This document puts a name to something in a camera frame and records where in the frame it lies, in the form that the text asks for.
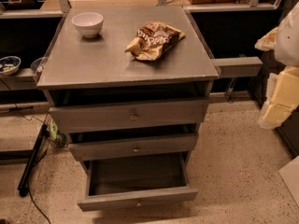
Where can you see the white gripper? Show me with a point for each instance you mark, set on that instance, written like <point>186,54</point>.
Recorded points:
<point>289,40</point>

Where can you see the grey bottom drawer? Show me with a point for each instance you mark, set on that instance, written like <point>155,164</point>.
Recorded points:
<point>136,182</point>

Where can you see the grey drawer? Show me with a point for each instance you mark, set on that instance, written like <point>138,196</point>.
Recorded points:
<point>133,147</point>
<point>136,182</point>
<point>92,118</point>

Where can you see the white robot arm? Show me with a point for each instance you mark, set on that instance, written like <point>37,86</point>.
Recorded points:
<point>286,49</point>

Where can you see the grey top drawer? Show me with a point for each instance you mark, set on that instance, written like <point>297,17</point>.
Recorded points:
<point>92,118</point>

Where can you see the grey drawer cabinet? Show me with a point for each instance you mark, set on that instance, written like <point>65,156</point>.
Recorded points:
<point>98,71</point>

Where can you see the grey middle drawer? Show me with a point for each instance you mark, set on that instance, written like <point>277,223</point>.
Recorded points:
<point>133,147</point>

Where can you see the grey side shelf right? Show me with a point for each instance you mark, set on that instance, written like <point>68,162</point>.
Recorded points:
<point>238,67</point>

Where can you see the grey side shelf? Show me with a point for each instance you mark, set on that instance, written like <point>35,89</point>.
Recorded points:
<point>238,67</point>
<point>22,80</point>

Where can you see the white board on floor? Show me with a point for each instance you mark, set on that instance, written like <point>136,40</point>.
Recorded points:
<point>290,176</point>

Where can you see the brown chip bag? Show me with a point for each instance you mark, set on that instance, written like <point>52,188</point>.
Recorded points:
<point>153,39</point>

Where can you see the white ceramic bowl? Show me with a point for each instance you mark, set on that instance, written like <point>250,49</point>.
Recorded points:
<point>89,24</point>

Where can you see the clear glass bowl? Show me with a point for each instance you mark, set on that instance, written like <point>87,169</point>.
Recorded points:
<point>37,66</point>

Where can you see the grey side shelf left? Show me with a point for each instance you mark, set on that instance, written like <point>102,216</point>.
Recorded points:
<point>22,80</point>

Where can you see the black bar on floor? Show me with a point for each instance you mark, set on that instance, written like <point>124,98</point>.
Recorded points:
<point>23,185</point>

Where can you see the wire basket green contents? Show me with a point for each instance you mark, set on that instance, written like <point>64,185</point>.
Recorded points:
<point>57,139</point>

